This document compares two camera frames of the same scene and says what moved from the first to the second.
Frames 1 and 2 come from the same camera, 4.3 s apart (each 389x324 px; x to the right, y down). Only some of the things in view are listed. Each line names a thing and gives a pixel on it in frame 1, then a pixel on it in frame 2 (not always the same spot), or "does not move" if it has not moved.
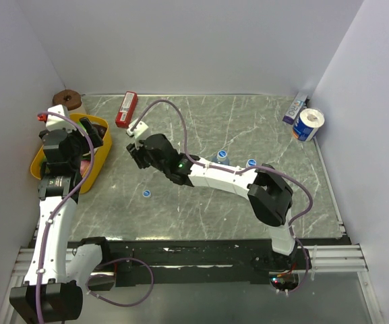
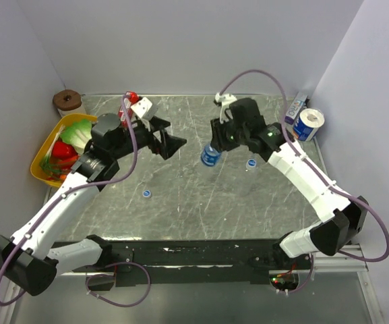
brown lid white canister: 70,98 does not move
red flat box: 127,110 does not move
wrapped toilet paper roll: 306,125 does not move
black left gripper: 85,148 to 170,144
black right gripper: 137,152 to 218,137
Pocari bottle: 251,163 does not move
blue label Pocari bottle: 221,157 to 210,156
